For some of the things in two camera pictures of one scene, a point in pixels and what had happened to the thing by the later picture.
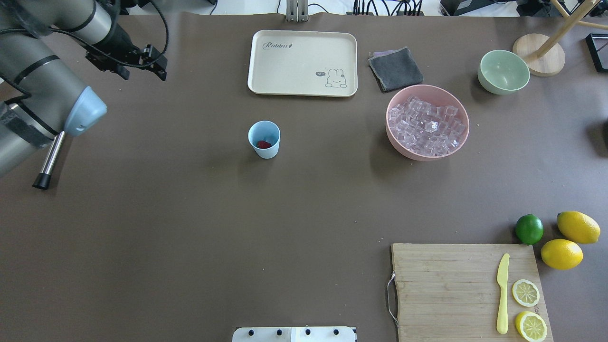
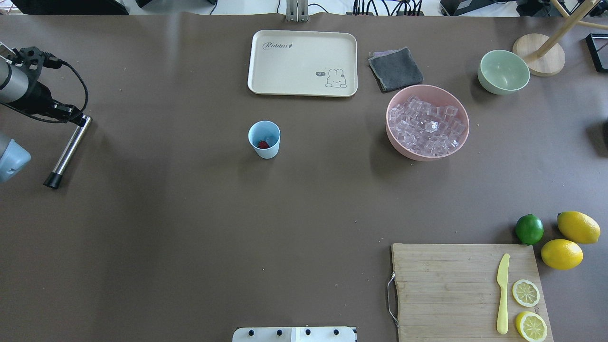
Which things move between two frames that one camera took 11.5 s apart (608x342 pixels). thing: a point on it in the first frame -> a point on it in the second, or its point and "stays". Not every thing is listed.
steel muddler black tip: x=42 y=181 -> x=53 y=179
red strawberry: x=263 y=144 stays
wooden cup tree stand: x=546 y=56 stays
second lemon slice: x=531 y=326 stays
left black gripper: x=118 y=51 -> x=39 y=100
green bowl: x=501 y=71 stays
